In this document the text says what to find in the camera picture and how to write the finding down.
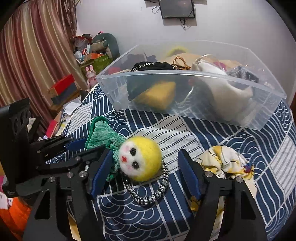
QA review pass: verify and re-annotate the green knitted cloth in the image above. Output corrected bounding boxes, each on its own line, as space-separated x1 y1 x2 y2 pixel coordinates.
85 116 126 182

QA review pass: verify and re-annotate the grey patterned item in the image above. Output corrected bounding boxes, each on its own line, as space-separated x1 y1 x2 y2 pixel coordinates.
227 66 259 83

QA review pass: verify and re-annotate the yellow curved plush headrest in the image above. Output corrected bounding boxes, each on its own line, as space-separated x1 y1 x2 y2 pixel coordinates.
166 46 188 57

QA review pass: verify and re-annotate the beige fleece blanket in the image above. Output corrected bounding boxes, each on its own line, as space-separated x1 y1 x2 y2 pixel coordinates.
161 53 242 71

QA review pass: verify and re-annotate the pink bunny plush toy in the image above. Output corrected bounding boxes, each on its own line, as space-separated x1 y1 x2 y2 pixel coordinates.
85 65 97 88

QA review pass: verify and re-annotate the yellow felt doll head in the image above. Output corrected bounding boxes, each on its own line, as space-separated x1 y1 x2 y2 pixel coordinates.
118 136 162 182

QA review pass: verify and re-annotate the blue white patterned tablecloth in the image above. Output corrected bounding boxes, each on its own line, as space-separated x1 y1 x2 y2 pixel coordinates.
62 83 296 241

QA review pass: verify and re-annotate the clear plastic storage bin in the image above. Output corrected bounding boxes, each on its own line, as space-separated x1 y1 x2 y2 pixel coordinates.
96 40 287 130

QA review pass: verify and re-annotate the red box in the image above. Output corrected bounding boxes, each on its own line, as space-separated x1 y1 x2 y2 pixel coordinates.
48 74 75 96

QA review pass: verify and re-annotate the red gold striped curtain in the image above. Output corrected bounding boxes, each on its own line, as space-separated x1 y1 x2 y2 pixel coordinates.
1 1 87 128

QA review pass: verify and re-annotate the green cardboard box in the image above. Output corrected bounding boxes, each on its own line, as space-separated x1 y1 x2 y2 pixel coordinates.
80 54 112 75

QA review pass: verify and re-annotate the black pouch with chain strap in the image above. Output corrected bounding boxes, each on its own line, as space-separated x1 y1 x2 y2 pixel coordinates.
126 62 183 101

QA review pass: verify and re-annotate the white drawstring cloth pouch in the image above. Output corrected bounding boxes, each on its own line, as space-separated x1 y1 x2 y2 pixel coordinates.
190 59 253 121

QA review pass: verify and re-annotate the grey green plush pillow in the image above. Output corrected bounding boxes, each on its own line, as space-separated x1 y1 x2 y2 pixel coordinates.
90 33 120 60

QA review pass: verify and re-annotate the small wall-mounted black screen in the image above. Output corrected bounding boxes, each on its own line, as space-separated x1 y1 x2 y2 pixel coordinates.
159 0 195 19

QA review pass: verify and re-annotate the black white braided cord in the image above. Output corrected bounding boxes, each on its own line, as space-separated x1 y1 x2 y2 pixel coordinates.
123 162 170 205

